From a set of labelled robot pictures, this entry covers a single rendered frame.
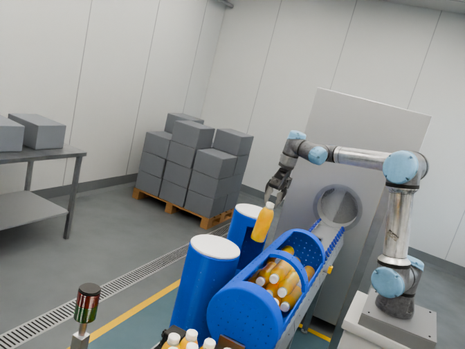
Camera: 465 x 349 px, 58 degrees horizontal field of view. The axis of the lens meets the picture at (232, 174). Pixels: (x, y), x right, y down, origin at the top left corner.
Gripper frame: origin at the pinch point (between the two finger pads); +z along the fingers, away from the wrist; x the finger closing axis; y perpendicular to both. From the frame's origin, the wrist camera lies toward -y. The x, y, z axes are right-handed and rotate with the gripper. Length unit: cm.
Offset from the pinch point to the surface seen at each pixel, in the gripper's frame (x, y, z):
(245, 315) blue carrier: -19, -46, 26
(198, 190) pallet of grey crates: 170, 264, 121
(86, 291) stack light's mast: 16, -92, 15
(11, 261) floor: 206, 41, 161
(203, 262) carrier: 24, 3, 45
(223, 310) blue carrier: -11, -47, 28
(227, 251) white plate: 18.6, 16.9, 40.7
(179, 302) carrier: 30, 4, 76
